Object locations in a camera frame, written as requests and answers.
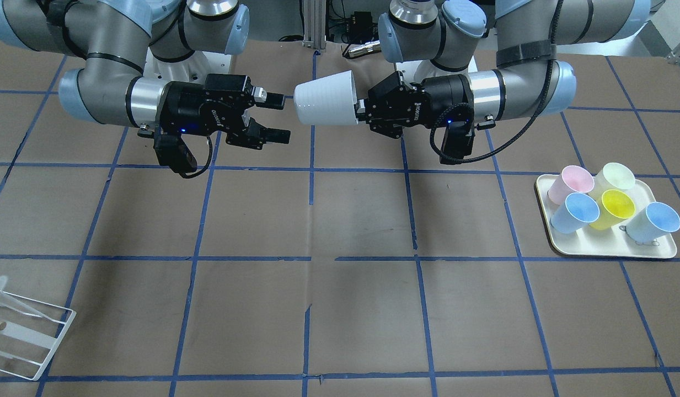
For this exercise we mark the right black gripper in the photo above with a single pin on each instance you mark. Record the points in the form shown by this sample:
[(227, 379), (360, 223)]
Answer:
[(186, 108)]

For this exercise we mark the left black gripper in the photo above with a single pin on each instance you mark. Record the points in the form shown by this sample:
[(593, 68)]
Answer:
[(445, 97)]

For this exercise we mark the grey plastic cup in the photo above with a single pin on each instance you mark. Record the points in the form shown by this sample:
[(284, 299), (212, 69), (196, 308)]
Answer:
[(329, 100)]

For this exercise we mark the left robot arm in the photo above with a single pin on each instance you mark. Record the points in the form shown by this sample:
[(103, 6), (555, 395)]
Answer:
[(504, 66)]

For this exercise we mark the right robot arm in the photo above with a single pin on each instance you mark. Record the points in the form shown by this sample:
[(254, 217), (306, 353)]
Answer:
[(115, 37)]

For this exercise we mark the pink plastic cup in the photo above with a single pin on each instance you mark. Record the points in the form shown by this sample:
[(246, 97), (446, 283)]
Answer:
[(572, 179)]

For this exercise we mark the blue cup far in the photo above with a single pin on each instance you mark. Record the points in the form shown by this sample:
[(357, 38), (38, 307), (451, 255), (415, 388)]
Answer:
[(577, 211)]

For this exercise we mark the blue cup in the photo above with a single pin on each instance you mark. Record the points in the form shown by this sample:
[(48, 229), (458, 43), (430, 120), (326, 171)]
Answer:
[(577, 211), (655, 220)]

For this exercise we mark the cream white plastic cup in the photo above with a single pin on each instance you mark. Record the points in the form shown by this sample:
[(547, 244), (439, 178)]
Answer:
[(612, 176)]

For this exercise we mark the yellow plastic cup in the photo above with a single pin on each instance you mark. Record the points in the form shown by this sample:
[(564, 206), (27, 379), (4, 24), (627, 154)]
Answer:
[(614, 207)]

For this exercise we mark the blue cup near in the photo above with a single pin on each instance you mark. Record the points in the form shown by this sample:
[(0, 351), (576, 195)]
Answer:
[(655, 220)]

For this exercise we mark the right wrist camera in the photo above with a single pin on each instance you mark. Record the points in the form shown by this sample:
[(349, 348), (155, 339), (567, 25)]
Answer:
[(172, 152)]

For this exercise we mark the aluminium frame post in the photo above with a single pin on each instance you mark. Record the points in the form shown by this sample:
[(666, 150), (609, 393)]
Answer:
[(314, 24)]

